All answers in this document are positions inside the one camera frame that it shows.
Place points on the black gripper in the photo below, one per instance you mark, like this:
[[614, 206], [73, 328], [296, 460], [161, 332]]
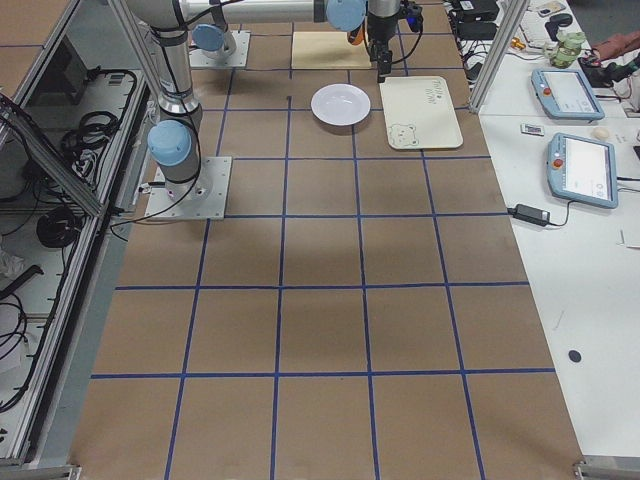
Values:
[[378, 33]]

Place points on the orange mandarin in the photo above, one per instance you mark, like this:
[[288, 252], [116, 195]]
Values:
[[356, 36]]

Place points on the white ribbed plate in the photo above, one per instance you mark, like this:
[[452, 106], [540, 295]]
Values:
[[340, 104]]

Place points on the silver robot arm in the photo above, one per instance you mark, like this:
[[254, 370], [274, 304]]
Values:
[[211, 35], [176, 26]]

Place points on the cream bear tray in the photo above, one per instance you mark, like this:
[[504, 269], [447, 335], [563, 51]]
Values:
[[419, 113]]

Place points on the wooden cutting board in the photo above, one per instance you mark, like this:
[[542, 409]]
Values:
[[324, 50]]

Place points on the small card packet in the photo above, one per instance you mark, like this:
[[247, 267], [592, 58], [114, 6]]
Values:
[[532, 129]]

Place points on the blue teach pendant far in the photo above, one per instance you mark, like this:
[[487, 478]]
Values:
[[566, 95]]

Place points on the blue teach pendant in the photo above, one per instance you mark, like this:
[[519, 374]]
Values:
[[566, 95], [583, 170]]

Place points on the green stuffed toy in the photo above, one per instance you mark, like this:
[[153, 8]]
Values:
[[568, 48]]

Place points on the black power adapter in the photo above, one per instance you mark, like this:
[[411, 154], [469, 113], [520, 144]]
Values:
[[530, 214]]

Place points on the blue teach pendant near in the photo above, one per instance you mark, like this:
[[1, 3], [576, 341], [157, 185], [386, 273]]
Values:
[[583, 170]]

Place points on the black round cap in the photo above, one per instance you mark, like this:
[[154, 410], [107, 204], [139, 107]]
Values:
[[575, 356]]

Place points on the aluminium frame post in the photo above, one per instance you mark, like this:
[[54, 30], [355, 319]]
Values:
[[513, 14]]

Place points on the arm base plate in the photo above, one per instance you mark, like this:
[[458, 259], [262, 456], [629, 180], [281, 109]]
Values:
[[238, 60], [204, 198]]

